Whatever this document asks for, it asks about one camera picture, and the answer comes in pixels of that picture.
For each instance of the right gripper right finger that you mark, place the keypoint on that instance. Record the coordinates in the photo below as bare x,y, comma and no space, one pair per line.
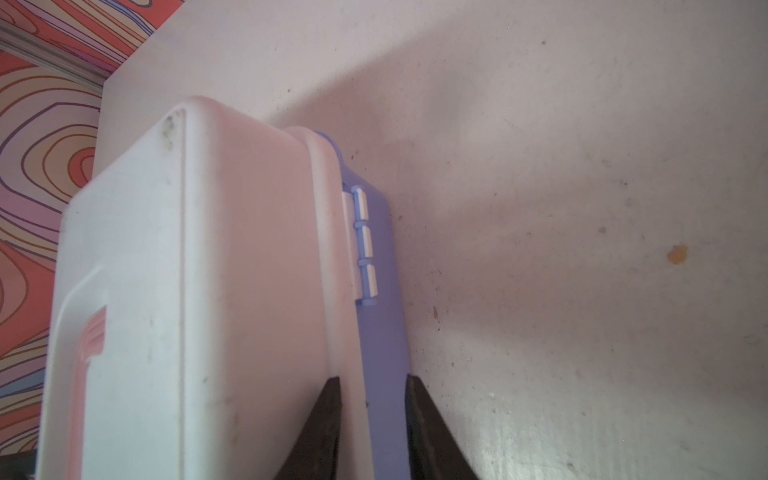
433,452

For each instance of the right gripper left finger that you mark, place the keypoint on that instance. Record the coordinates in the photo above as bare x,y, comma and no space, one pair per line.
314,455

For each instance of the white blue plastic tool box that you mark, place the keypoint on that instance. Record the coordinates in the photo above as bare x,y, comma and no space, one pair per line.
216,284

